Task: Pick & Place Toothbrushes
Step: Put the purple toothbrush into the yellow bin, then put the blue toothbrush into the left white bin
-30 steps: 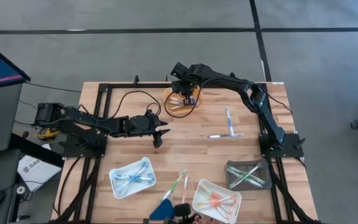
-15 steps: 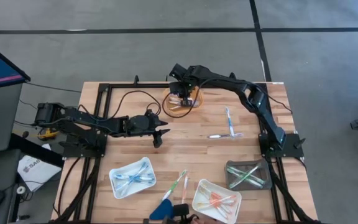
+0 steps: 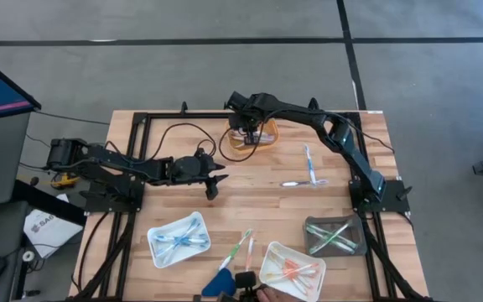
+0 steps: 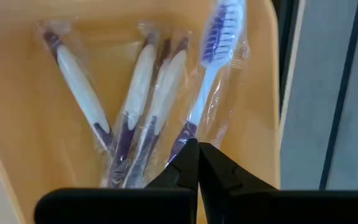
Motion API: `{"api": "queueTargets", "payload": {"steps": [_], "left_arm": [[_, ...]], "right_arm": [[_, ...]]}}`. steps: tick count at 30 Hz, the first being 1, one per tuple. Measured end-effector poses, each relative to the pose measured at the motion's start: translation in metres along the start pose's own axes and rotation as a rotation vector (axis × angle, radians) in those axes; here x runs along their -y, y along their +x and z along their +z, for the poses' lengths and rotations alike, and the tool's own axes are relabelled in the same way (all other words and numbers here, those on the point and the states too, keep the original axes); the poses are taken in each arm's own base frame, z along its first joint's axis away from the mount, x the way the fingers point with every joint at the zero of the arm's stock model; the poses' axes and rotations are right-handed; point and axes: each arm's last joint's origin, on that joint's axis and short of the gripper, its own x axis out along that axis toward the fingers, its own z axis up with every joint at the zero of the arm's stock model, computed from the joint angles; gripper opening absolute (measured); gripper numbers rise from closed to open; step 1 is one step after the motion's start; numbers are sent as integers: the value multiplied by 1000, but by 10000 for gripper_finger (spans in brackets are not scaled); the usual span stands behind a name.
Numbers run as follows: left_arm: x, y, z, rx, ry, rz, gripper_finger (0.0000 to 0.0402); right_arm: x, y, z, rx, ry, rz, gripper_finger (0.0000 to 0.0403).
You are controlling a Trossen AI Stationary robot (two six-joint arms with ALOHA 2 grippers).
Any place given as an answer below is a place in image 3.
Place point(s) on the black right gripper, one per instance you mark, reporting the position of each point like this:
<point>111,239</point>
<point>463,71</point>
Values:
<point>250,113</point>

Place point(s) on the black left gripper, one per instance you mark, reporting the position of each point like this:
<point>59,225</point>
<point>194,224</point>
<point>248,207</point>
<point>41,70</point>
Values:
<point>206,172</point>

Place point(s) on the white toothbrush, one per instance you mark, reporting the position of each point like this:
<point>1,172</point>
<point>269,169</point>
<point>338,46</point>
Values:
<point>236,144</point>
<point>237,134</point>

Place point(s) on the purple toothbrush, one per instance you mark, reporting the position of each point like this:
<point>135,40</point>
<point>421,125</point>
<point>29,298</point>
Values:
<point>267,137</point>

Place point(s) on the orange plastic bin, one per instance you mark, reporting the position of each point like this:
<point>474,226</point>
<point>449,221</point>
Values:
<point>276,134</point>

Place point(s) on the green toothbrush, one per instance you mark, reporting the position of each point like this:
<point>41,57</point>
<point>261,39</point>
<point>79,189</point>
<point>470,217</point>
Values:
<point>235,249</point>
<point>333,237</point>
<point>321,241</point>
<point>342,242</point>

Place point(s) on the white plastic bin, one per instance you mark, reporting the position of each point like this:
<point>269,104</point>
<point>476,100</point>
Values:
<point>273,285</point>
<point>162,258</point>

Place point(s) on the dark grey mesh bin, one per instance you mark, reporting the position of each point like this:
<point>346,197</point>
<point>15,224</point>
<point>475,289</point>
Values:
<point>359,222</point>

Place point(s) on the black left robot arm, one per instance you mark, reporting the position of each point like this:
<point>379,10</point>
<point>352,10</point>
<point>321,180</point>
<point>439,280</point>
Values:
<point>120,165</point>

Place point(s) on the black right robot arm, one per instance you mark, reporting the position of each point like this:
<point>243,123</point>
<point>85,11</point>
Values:
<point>342,134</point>

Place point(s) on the blue folded cloth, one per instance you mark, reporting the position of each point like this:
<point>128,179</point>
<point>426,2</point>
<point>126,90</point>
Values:
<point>218,285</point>

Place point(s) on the white printed paper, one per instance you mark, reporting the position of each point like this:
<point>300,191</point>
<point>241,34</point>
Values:
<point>50,230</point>

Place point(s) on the white tape roll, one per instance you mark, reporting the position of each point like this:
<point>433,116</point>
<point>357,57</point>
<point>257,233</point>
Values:
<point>27,255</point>

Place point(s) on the dark grey keyboard tray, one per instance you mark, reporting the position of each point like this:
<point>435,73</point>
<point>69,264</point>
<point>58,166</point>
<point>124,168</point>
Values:
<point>2,235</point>

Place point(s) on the black desk frame bar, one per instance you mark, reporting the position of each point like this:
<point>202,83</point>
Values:
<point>48,205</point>

